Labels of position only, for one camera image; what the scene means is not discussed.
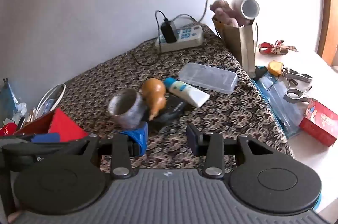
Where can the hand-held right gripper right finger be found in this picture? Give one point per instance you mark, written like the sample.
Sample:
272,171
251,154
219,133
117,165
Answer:
192,142

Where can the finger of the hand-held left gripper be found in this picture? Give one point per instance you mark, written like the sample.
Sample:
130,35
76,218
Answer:
46,138

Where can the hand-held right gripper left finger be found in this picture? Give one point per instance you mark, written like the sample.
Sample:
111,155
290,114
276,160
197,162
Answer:
140,140

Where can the red cardboard box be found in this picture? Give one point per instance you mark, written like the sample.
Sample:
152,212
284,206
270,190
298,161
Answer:
66,126

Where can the grey ceramic cup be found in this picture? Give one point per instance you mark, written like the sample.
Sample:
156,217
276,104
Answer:
129,110

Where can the white lotion tube blue cap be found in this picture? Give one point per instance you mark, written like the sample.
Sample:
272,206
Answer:
190,94

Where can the wooden gourd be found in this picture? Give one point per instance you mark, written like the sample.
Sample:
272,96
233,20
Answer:
153,90

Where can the red plush heart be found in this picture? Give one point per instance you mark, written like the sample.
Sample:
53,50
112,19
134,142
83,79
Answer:
6,130

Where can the floral patterned cloth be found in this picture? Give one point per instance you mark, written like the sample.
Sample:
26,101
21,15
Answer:
224,118

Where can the black flat case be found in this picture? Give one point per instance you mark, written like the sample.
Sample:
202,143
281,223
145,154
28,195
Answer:
173,107

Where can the blue packet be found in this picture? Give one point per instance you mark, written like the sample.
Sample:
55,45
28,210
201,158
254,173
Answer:
6,102

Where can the clear plastic case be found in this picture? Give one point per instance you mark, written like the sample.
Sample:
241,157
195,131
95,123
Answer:
208,77

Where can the blue plastic bag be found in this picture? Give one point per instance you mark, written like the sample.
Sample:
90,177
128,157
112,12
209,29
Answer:
280,99

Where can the white power strip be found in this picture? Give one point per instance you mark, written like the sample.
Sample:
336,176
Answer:
184,37

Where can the brown paper gift bag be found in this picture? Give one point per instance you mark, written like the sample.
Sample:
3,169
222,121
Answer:
241,44

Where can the yellow tape measure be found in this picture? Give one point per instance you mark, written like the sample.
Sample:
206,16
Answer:
275,68

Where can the black charger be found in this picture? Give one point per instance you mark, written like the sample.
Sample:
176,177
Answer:
169,32

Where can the red ribbon ornament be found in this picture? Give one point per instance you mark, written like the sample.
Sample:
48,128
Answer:
274,49

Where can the red printed box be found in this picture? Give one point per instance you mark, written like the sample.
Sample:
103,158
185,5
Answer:
319,123

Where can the pink plush toy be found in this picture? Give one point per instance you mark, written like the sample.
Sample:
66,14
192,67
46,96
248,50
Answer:
221,11

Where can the white paper roll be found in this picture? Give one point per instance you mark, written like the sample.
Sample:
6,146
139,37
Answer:
248,8

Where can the wooden door frame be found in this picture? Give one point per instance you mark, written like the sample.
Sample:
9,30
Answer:
331,2

